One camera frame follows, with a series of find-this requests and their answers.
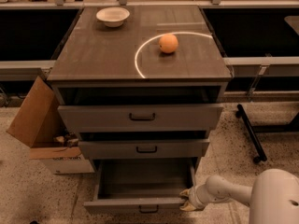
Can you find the grey drawer cabinet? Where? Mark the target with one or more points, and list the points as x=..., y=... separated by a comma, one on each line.
x=125, y=66

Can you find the grey bottom drawer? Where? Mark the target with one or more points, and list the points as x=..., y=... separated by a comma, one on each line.
x=141, y=186

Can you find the open cardboard box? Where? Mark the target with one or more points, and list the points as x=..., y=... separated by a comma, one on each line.
x=39, y=126

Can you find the white bowl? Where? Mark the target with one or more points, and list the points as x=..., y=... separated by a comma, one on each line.
x=113, y=16

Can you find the orange fruit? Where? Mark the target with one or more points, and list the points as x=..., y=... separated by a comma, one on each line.
x=168, y=43

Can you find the grey middle drawer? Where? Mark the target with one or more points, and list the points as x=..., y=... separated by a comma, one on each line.
x=143, y=149

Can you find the grey drawer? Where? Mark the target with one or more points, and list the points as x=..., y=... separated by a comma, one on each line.
x=139, y=118
x=141, y=186
x=143, y=149

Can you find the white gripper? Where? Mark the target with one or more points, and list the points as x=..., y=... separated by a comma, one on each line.
x=194, y=197

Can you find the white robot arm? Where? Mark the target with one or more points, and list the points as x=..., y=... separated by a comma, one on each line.
x=273, y=198

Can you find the grey top drawer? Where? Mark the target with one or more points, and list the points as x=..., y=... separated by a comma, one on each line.
x=139, y=118

